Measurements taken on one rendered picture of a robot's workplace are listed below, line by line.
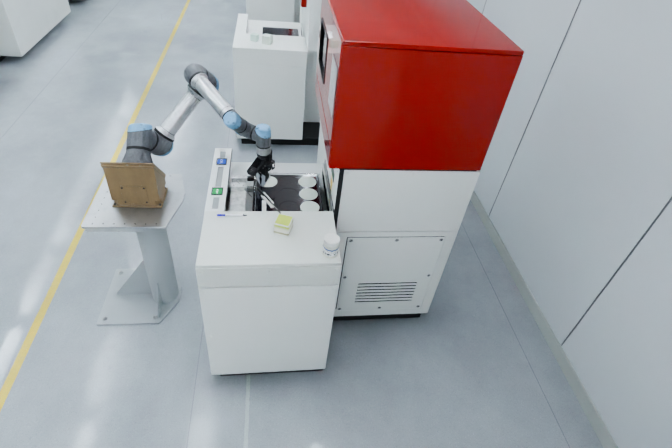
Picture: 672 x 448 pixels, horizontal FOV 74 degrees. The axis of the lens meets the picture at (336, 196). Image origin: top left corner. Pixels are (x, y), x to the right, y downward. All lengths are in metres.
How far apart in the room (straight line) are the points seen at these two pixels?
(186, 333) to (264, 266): 1.11
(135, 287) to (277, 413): 1.20
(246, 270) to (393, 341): 1.29
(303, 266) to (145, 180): 0.93
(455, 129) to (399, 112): 0.28
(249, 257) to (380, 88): 0.91
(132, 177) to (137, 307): 1.01
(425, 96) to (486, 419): 1.82
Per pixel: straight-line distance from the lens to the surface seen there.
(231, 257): 1.98
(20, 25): 6.53
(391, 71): 1.85
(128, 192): 2.46
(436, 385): 2.86
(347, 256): 2.45
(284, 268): 1.96
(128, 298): 3.17
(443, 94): 1.96
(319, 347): 2.49
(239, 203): 2.36
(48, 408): 2.92
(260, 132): 2.22
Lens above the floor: 2.41
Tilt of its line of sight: 39 degrees down
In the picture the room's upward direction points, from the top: 7 degrees clockwise
